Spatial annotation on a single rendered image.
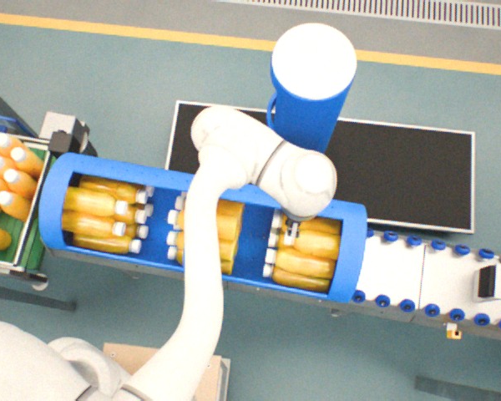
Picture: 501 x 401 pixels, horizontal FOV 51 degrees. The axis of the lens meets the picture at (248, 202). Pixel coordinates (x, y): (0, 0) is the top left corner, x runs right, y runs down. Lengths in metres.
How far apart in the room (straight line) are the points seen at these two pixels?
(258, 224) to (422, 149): 1.29
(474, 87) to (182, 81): 1.58
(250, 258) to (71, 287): 1.30
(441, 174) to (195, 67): 1.40
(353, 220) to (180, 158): 1.35
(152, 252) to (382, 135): 1.47
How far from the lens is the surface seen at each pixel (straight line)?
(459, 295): 1.79
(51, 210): 1.51
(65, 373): 0.76
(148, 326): 2.63
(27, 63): 3.22
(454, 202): 2.71
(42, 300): 2.33
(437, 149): 2.77
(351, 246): 1.40
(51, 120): 2.02
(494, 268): 1.68
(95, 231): 1.56
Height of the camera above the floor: 2.59
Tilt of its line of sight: 75 degrees down
